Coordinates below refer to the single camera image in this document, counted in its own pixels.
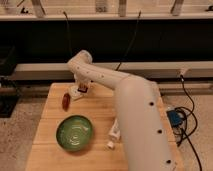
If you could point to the white tube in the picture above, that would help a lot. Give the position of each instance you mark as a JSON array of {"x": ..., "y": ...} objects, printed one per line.
[{"x": 114, "y": 132}]

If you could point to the dark brown eraser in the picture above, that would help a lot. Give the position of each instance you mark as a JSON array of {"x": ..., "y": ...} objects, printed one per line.
[{"x": 83, "y": 89}]

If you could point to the white sponge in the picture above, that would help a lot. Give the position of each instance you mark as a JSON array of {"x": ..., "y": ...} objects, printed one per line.
[{"x": 74, "y": 93}]

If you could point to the red brown oval object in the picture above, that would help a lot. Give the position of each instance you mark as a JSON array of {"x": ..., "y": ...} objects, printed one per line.
[{"x": 66, "y": 101}]

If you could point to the black object left floor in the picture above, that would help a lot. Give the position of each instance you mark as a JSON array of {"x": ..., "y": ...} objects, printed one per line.
[{"x": 9, "y": 96}]

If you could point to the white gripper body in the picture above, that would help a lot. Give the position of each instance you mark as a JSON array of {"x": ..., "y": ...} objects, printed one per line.
[{"x": 82, "y": 81}]

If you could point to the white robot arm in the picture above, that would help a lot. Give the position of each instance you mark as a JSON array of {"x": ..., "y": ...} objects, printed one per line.
[{"x": 143, "y": 136}]

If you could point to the small white cap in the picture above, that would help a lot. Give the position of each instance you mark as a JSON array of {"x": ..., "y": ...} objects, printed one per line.
[{"x": 110, "y": 145}]

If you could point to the green bowl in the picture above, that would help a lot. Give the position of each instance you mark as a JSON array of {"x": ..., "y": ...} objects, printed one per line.
[{"x": 74, "y": 133}]

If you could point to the blue electronic box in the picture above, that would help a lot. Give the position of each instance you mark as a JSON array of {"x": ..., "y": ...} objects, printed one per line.
[{"x": 174, "y": 118}]

